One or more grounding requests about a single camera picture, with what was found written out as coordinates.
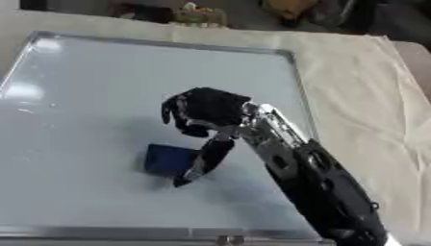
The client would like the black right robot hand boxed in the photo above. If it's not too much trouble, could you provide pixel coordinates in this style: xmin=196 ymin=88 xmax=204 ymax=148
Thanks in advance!
xmin=160 ymin=86 xmax=255 ymax=188

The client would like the blue whiteboard eraser brush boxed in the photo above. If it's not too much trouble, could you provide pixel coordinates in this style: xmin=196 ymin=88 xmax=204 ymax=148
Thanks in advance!
xmin=141 ymin=143 xmax=202 ymax=179

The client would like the silver framed whiteboard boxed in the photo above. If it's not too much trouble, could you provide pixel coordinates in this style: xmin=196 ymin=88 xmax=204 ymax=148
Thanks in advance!
xmin=0 ymin=30 xmax=327 ymax=245

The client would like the pale decorated box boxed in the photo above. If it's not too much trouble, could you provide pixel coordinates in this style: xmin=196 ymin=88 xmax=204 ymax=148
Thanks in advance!
xmin=169 ymin=1 xmax=229 ymax=29

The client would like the yellow and black object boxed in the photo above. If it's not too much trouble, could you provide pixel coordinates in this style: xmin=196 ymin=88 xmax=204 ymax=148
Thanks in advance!
xmin=257 ymin=0 xmax=327 ymax=28

